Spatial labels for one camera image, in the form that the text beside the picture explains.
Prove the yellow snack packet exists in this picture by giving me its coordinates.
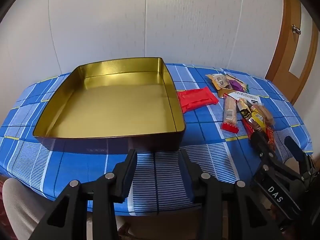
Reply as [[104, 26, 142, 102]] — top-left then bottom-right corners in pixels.
[[247, 111, 270, 132]]

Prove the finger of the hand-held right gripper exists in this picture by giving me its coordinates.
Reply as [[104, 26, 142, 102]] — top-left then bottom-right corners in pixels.
[[249, 131, 278, 165], [284, 135, 311, 173]]

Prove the blue plaid tablecloth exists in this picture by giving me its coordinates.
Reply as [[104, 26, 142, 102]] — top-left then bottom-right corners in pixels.
[[0, 63, 313, 217]]

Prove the wooden door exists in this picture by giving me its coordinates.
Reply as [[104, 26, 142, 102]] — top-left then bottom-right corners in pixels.
[[264, 0, 320, 105]]

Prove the long white sachet gold end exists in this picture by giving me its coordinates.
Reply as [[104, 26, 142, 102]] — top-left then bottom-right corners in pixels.
[[218, 89, 265, 105]]

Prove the orange meat floss cake packet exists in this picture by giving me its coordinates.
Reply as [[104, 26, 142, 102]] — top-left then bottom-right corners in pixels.
[[251, 104, 275, 127]]

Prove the gold metal tin box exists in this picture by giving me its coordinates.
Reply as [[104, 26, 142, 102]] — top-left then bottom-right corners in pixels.
[[32, 57, 186, 153]]

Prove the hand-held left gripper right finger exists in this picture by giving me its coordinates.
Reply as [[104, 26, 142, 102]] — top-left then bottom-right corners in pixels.
[[179, 149, 288, 240]]

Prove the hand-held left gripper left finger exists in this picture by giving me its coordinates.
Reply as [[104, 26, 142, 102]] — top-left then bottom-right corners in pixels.
[[29, 149, 138, 240]]

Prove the purple snack packet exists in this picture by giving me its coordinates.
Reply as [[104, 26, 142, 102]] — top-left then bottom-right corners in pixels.
[[229, 79, 247, 92]]

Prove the shiny red candy packet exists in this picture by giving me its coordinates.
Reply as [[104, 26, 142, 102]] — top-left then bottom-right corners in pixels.
[[265, 126, 276, 153]]

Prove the long biscuit bar packet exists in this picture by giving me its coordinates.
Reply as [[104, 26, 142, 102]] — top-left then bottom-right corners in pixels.
[[222, 94, 240, 133]]

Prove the cracker packet with green ends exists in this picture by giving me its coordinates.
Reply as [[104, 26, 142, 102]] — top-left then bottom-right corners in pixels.
[[225, 73, 251, 93]]

